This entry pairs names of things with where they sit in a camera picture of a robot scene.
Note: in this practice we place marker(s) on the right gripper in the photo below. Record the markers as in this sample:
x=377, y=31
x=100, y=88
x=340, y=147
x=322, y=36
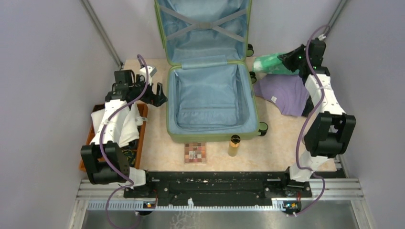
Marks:
x=286, y=58

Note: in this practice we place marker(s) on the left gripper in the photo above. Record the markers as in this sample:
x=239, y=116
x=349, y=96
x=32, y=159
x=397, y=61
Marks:
x=156, y=99

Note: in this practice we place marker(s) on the green white tie-dye garment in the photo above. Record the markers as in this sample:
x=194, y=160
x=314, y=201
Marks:
x=271, y=64

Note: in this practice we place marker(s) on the purple t-shirt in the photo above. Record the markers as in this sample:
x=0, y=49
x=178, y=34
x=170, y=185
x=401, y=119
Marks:
x=287, y=92

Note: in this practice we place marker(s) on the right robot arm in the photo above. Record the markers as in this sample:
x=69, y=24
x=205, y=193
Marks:
x=328, y=129

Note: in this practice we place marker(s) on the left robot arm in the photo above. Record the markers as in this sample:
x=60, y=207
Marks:
x=103, y=158

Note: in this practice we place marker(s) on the white fluffy towel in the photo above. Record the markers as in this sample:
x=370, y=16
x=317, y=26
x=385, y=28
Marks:
x=122, y=129

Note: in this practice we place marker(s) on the black folded garment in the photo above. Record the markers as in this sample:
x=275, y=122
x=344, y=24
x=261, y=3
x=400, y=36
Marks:
x=309, y=106

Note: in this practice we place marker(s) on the green suitcase blue lining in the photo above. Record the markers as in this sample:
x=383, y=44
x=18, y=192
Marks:
x=210, y=88

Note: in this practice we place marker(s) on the eyeshadow palette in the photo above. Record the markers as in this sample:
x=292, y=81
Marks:
x=195, y=153

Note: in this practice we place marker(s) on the gold cap bottle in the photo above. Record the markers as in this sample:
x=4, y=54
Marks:
x=234, y=145

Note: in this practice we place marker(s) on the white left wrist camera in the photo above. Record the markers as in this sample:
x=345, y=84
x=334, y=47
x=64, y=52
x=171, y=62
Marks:
x=147, y=73

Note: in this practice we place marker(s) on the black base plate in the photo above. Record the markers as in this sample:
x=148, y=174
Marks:
x=218, y=189

